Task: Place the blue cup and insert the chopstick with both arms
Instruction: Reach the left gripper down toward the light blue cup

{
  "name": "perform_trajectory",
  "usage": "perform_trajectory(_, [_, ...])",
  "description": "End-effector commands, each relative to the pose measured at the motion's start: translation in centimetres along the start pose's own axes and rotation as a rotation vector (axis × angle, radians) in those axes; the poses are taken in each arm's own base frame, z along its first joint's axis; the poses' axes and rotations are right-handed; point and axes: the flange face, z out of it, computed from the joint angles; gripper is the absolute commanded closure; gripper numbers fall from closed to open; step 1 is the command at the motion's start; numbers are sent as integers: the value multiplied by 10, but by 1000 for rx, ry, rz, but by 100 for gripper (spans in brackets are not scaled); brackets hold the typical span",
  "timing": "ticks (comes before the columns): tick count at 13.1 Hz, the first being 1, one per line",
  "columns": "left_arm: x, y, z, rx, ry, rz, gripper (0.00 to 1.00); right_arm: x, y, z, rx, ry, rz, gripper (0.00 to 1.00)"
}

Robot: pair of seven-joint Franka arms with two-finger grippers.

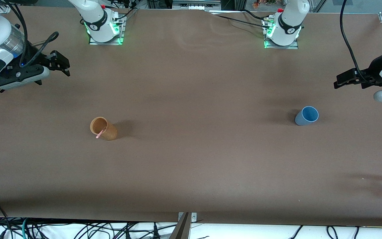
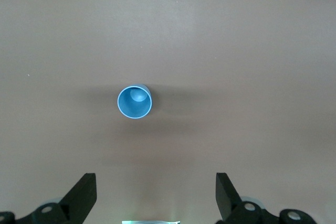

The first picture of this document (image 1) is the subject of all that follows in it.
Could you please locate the brown cup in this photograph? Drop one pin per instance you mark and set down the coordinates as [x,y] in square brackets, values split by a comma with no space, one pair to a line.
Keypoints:
[109,132]

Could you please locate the silver table bracket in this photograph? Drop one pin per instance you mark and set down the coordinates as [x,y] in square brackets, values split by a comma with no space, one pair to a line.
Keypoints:
[194,217]

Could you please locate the white corner bracket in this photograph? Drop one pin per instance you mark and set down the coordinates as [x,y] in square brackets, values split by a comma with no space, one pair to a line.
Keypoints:
[3,9]

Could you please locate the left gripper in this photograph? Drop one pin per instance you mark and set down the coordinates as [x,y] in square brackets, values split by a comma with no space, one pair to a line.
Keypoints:
[373,70]

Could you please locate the pink chopstick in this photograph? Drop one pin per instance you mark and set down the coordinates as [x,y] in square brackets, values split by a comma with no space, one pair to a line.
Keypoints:
[99,133]

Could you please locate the brown beam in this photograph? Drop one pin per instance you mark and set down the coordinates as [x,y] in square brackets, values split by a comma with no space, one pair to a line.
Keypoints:
[181,230]

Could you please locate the silver equipment box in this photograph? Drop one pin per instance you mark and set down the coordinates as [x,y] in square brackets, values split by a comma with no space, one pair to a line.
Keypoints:
[194,4]

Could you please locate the blue cup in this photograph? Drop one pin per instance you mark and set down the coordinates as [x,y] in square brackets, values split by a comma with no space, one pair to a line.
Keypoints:
[302,119]

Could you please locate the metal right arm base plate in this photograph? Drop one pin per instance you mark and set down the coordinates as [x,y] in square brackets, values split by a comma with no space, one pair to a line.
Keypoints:
[111,43]

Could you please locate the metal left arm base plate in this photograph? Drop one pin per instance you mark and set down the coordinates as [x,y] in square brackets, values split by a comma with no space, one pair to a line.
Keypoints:
[287,47]

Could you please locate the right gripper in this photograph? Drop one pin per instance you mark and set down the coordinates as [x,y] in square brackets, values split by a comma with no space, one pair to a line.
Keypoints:
[43,59]

